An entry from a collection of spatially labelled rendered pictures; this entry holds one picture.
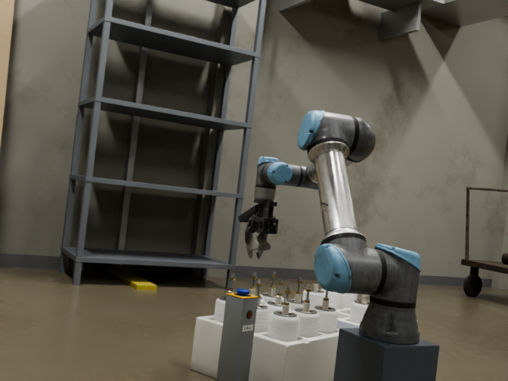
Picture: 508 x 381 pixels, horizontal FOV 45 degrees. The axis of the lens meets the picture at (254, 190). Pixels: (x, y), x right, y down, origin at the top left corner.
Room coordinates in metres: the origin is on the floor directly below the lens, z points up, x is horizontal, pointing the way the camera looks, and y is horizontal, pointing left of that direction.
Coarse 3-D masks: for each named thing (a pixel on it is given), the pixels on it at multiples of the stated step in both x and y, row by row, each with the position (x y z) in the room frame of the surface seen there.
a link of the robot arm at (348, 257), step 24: (312, 120) 1.67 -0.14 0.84; (336, 120) 1.70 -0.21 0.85; (312, 144) 1.67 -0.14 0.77; (336, 144) 1.65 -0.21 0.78; (336, 168) 1.63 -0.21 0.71; (336, 192) 1.59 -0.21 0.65; (336, 216) 1.55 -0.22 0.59; (336, 240) 1.50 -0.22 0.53; (360, 240) 1.51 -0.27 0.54; (336, 264) 1.45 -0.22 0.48; (360, 264) 1.47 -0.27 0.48; (336, 288) 1.47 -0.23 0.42; (360, 288) 1.48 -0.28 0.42
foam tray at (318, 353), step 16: (208, 320) 2.06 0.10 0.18; (208, 336) 2.05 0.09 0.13; (256, 336) 1.92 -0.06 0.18; (320, 336) 2.01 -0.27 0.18; (336, 336) 2.06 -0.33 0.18; (192, 352) 2.09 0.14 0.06; (208, 352) 2.04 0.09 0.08; (256, 352) 1.91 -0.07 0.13; (272, 352) 1.88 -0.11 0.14; (288, 352) 1.85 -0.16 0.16; (304, 352) 1.92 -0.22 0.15; (320, 352) 1.99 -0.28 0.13; (192, 368) 2.08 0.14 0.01; (208, 368) 2.04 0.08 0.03; (256, 368) 1.91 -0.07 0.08; (272, 368) 1.87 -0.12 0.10; (288, 368) 1.86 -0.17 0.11; (304, 368) 1.92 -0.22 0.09; (320, 368) 2.00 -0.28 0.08
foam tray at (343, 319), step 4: (344, 308) 2.60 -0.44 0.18; (348, 308) 2.61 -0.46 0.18; (340, 312) 2.50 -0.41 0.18; (344, 312) 2.57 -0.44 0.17; (348, 312) 2.59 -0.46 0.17; (340, 316) 2.49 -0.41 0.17; (344, 316) 2.48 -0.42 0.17; (348, 316) 2.46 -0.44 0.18; (340, 320) 2.34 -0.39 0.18; (344, 320) 2.35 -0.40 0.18; (348, 320) 2.39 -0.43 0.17; (340, 324) 2.34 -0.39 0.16; (344, 324) 2.32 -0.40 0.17; (348, 324) 2.31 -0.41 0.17; (352, 324) 2.30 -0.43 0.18; (356, 324) 2.29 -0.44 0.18
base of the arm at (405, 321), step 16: (384, 304) 1.51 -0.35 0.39; (400, 304) 1.50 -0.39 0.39; (368, 320) 1.53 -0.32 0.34; (384, 320) 1.50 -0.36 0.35; (400, 320) 1.50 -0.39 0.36; (416, 320) 1.53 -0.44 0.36; (368, 336) 1.52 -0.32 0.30; (384, 336) 1.49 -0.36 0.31; (400, 336) 1.49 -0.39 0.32; (416, 336) 1.51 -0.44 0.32
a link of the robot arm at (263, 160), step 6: (264, 156) 2.17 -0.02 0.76; (264, 162) 2.15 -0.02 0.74; (270, 162) 2.15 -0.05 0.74; (276, 162) 2.16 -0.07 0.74; (258, 168) 2.18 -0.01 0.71; (258, 174) 2.17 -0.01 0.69; (258, 180) 2.17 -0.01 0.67; (258, 186) 2.16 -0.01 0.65; (264, 186) 2.15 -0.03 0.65; (270, 186) 2.16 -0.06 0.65
